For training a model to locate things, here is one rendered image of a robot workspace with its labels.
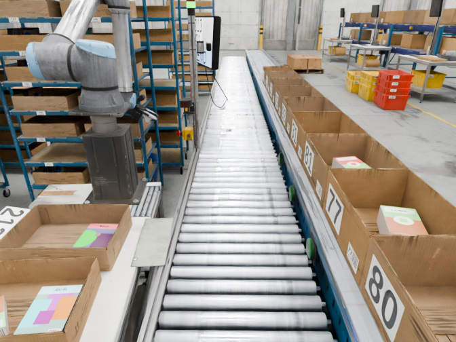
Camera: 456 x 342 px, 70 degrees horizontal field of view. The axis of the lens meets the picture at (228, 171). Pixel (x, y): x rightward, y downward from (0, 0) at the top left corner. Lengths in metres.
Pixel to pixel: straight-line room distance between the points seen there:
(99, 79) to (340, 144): 1.10
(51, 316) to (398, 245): 0.95
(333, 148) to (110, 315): 1.16
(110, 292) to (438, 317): 0.91
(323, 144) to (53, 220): 1.23
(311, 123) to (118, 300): 1.39
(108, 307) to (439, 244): 0.93
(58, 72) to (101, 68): 0.17
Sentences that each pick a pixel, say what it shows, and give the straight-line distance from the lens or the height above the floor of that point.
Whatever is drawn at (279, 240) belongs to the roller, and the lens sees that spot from 1.33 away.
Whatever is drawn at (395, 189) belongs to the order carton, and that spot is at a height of 0.97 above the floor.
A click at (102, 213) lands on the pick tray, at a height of 0.81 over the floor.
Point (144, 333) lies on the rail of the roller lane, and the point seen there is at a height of 0.74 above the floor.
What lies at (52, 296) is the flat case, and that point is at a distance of 1.16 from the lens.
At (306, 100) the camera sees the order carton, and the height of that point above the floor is 1.02.
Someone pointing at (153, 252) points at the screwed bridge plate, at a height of 0.75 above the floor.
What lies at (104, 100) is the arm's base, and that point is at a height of 1.23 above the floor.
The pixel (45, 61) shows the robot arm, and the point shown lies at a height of 1.38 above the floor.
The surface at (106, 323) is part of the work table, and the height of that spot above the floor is 0.75.
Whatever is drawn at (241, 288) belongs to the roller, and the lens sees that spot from 1.12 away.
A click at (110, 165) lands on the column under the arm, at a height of 0.93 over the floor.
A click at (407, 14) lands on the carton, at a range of 11.22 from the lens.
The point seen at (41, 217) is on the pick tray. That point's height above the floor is 0.79.
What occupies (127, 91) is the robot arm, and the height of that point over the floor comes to 1.15.
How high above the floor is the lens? 1.54
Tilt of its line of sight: 25 degrees down
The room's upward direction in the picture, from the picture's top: straight up
